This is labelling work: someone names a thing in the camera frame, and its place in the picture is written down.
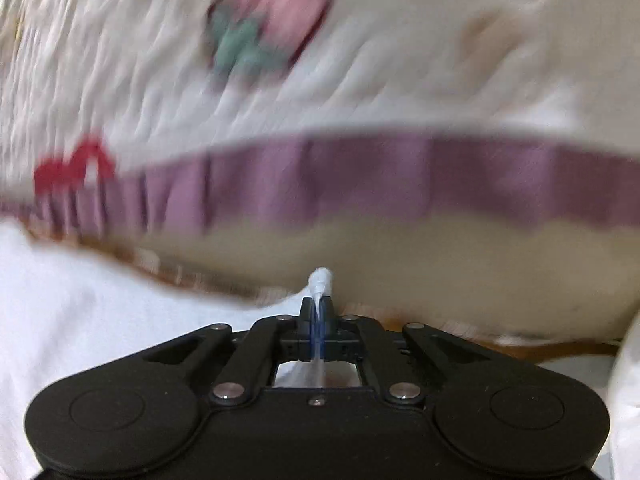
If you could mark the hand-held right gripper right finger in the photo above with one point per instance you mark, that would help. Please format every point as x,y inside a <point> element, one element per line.
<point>327,335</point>

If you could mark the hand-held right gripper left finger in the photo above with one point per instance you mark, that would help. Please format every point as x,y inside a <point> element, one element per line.
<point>307,335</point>

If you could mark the white printed shirt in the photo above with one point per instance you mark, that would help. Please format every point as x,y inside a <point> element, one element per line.
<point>100,320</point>

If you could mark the red bear print quilt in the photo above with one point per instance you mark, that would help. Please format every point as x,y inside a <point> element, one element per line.
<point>400,60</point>

